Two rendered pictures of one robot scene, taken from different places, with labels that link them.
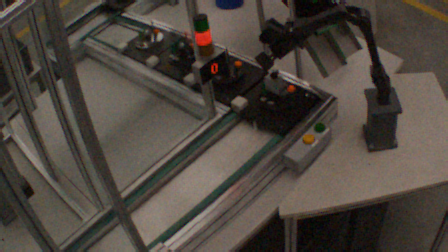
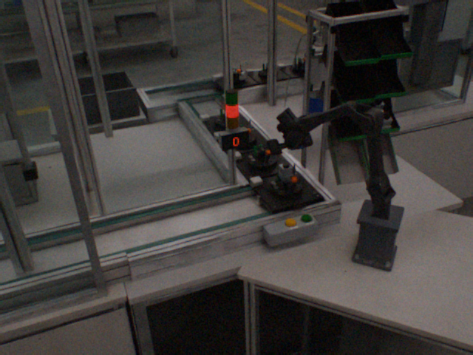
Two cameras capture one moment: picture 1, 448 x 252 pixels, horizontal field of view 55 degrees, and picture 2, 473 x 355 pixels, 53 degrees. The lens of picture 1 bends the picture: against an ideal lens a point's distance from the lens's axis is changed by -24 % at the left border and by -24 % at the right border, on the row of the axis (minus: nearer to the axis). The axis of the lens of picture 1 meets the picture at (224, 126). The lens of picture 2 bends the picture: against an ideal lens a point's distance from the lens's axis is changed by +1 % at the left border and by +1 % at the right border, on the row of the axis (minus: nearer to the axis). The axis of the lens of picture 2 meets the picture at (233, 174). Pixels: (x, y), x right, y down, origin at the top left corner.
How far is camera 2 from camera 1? 64 cm
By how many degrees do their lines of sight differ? 20
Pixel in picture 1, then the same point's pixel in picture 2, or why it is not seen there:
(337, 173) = (307, 264)
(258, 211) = (223, 263)
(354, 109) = not seen: hidden behind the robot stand
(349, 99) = not seen: hidden behind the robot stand
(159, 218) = (144, 237)
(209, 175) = (204, 222)
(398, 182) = (370, 303)
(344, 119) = (344, 227)
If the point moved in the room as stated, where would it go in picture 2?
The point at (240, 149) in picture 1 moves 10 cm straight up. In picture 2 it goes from (239, 213) to (238, 194)
